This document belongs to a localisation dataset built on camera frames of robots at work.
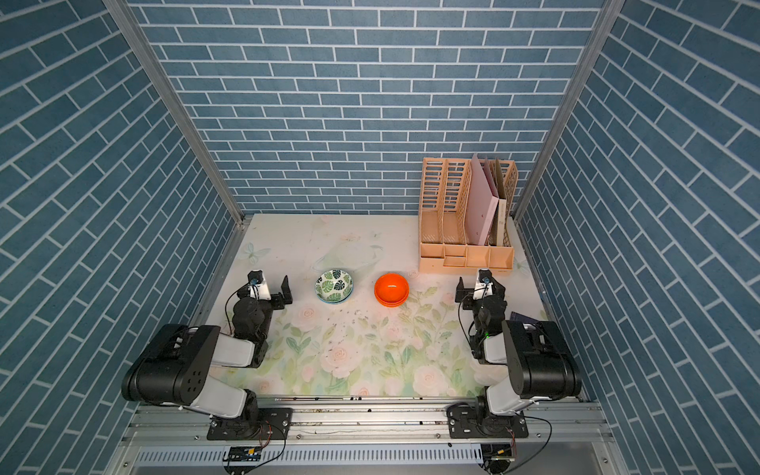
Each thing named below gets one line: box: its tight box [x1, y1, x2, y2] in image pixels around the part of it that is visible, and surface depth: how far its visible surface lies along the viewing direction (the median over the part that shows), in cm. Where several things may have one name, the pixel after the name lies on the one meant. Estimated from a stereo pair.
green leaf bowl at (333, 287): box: [314, 269, 355, 306], surface depth 98 cm
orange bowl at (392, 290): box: [374, 273, 411, 308], surface depth 97 cm
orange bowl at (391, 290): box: [374, 272, 410, 308], surface depth 97 cm
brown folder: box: [490, 158, 508, 247], surface depth 93 cm
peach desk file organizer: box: [418, 156, 519, 275], surface depth 107 cm
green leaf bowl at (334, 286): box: [314, 269, 355, 305], surface depth 98 cm
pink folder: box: [465, 154, 500, 246], surface depth 98 cm
